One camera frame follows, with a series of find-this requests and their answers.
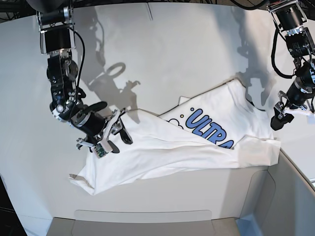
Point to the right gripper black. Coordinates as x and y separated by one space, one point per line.
93 125

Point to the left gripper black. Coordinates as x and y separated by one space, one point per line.
297 94

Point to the white t-shirt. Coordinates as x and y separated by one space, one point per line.
218 129

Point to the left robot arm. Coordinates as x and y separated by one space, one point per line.
289 17

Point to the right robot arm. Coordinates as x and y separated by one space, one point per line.
57 39

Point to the beige cardboard box right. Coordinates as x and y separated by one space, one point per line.
280 202

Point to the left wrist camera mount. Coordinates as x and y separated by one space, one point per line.
307 109

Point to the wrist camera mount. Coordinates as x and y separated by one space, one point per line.
307 109
101 148

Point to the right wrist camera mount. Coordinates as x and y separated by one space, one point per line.
101 148

